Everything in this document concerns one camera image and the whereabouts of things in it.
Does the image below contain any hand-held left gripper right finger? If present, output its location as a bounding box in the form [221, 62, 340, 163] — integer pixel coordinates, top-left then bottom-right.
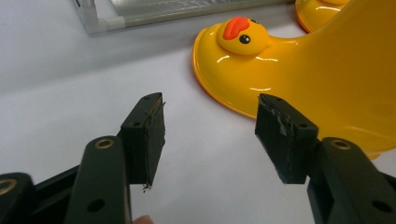
[254, 92, 396, 224]

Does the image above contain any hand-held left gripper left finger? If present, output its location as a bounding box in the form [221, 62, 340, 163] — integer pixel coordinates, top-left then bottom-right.
[64, 91, 166, 224]

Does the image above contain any yellow plastic duck toy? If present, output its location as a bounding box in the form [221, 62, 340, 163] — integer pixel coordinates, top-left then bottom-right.
[294, 0, 351, 34]
[191, 0, 396, 161]

